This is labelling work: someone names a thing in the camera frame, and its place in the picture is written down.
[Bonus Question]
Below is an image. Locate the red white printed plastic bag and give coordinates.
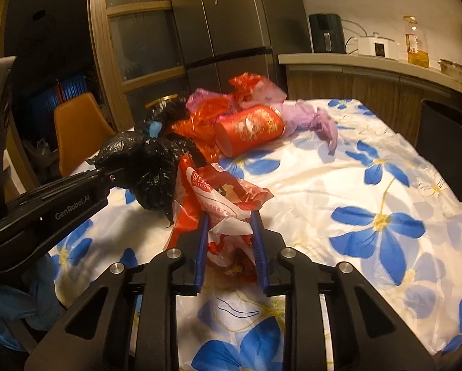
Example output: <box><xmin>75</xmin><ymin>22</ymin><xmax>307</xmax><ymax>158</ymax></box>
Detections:
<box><xmin>166</xmin><ymin>153</ymin><xmax>273</xmax><ymax>280</ymax></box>

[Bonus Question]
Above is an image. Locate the black plastic trash bag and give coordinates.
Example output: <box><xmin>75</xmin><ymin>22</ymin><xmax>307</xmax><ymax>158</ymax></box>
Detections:
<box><xmin>87</xmin><ymin>98</ymin><xmax>207</xmax><ymax>223</ymax></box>

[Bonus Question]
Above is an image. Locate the translucent red plastic bag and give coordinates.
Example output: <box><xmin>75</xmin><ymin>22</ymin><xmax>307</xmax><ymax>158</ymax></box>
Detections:
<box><xmin>169</xmin><ymin>71</ymin><xmax>288</xmax><ymax>164</ymax></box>

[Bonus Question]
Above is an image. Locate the black trash bin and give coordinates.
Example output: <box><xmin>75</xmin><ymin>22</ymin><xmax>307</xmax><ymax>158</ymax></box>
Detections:
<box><xmin>416</xmin><ymin>100</ymin><xmax>462</xmax><ymax>202</ymax></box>

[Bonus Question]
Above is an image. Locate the blue gloved hand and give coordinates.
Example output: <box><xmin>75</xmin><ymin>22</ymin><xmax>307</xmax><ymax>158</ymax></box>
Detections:
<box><xmin>0</xmin><ymin>255</ymin><xmax>64</xmax><ymax>352</ymax></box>

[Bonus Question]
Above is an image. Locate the orange chair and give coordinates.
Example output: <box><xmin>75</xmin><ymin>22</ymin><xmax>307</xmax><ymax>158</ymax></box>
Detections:
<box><xmin>54</xmin><ymin>92</ymin><xmax>115</xmax><ymax>177</ymax></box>

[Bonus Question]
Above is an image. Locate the white blue floral tablecloth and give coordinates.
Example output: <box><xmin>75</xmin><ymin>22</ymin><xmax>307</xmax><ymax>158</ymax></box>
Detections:
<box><xmin>51</xmin><ymin>100</ymin><xmax>462</xmax><ymax>370</ymax></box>

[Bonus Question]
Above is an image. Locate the red paper cup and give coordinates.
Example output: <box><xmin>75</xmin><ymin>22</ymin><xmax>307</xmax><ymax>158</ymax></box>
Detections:
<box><xmin>214</xmin><ymin>105</ymin><xmax>285</xmax><ymax>157</ymax></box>

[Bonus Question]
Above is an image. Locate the pink plastic bag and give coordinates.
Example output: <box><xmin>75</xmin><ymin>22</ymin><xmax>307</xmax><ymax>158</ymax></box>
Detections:
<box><xmin>186</xmin><ymin>88</ymin><xmax>231</xmax><ymax>113</ymax></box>

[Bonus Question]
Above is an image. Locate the wooden framed glass door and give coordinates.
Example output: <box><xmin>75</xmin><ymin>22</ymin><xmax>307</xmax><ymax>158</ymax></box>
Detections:
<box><xmin>87</xmin><ymin>0</ymin><xmax>189</xmax><ymax>131</ymax></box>

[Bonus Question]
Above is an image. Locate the wooden lower counter cabinet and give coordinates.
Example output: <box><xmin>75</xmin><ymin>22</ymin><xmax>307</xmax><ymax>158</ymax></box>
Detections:
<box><xmin>285</xmin><ymin>65</ymin><xmax>462</xmax><ymax>145</ymax></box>

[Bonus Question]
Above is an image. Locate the white rice cooker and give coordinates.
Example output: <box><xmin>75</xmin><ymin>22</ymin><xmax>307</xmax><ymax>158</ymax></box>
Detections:
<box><xmin>358</xmin><ymin>33</ymin><xmax>398</xmax><ymax>61</ymax></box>

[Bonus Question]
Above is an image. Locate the black air fryer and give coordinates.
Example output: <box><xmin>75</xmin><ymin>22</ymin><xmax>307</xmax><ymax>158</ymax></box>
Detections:
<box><xmin>309</xmin><ymin>14</ymin><xmax>346</xmax><ymax>54</ymax></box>

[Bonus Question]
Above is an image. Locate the cooking oil bottle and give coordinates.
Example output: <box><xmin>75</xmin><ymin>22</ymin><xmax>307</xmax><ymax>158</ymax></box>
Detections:
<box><xmin>403</xmin><ymin>15</ymin><xmax>430</xmax><ymax>69</ymax></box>

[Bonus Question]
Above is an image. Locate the dark grey refrigerator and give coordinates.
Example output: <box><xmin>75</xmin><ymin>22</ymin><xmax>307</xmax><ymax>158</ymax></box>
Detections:
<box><xmin>171</xmin><ymin>0</ymin><xmax>311</xmax><ymax>93</ymax></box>

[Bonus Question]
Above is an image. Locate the steel pot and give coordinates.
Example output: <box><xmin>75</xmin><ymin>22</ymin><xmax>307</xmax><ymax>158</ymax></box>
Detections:
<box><xmin>438</xmin><ymin>59</ymin><xmax>462</xmax><ymax>82</ymax></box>

